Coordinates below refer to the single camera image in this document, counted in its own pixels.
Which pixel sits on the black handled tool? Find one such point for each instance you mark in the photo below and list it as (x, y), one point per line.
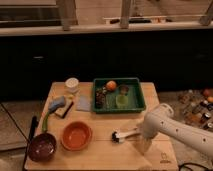
(33, 126)

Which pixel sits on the green handled utensil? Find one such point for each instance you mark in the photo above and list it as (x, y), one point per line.
(45, 122)

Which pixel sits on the white dish brush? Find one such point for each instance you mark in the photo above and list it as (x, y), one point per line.
(119, 137)

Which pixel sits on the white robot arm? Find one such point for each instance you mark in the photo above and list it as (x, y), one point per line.
(160, 120)

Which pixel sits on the grey folded cloth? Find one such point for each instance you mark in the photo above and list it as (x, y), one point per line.
(83, 104)

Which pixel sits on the green plastic tray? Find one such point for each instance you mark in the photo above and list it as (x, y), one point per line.
(136, 102)

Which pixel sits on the orange fruit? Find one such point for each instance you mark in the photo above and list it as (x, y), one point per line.
(111, 85)

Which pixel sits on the dark maroon bowl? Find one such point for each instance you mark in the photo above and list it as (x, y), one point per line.
(42, 148)

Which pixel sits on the small dark glass jar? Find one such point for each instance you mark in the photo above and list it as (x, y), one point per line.
(123, 89)

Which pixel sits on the green translucent cup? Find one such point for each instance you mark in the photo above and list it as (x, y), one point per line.
(121, 101)

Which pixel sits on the orange red bowl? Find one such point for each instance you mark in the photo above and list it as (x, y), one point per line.
(76, 136)

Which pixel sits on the spice bottle rack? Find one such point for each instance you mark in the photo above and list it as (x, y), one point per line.
(197, 109)

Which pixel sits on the dark brown food pile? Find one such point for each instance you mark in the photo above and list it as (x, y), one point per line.
(100, 97)

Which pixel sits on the wooden block with black edge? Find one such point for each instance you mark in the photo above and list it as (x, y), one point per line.
(62, 111)

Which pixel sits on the small white cup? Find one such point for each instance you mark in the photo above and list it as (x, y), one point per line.
(72, 85)

